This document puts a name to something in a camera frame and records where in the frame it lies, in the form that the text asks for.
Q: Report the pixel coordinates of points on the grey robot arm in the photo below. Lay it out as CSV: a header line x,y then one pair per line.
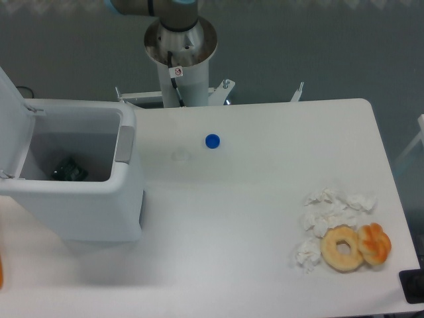
x,y
176,16

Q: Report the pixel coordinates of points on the white table frame bracket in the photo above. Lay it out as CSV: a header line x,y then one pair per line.
x,y
217,96

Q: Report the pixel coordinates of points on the black device at table edge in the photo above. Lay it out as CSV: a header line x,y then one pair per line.
x,y
412,285

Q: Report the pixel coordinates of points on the white stand at right edge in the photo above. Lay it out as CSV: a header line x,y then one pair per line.
x,y
410,152

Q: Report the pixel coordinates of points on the orange glazed twisted bun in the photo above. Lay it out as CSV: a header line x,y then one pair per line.
x,y
374,244

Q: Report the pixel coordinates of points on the white trash can body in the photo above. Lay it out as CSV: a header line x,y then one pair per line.
x,y
101,138

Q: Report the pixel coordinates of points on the large crumpled white tissue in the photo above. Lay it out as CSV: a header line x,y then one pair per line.
x,y
330,208

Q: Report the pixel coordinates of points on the small crumpled white tissue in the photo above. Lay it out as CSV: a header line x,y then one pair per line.
x,y
308,255

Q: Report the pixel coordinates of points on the plain ring donut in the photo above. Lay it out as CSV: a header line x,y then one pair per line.
x,y
339,249

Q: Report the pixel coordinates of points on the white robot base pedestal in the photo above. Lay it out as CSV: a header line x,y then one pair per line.
x,y
182,62

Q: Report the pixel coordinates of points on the white trash can lid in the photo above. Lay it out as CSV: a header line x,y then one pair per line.
x,y
17,126

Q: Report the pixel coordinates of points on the blue bottle cap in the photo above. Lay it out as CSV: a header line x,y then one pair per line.
x,y
212,141

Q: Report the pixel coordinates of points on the green packet in trash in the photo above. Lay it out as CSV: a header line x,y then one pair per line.
x,y
69,170

